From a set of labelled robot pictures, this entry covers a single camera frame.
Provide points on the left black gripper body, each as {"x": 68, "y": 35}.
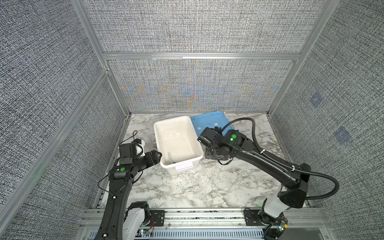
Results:
{"x": 148, "y": 160}

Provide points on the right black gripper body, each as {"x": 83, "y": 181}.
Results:
{"x": 213, "y": 154}

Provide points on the white plastic bin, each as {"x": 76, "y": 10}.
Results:
{"x": 178, "y": 136}

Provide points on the blue plastic lid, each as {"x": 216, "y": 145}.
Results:
{"x": 209, "y": 120}

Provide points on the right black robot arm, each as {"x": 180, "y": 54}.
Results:
{"x": 294, "y": 178}

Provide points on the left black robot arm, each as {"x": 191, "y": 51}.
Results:
{"x": 120, "y": 222}

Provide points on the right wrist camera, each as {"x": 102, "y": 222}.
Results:
{"x": 211, "y": 137}

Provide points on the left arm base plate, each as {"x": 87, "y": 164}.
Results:
{"x": 138, "y": 217}

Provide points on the aluminium front rail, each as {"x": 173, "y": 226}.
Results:
{"x": 231, "y": 224}

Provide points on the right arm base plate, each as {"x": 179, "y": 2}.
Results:
{"x": 253, "y": 218}

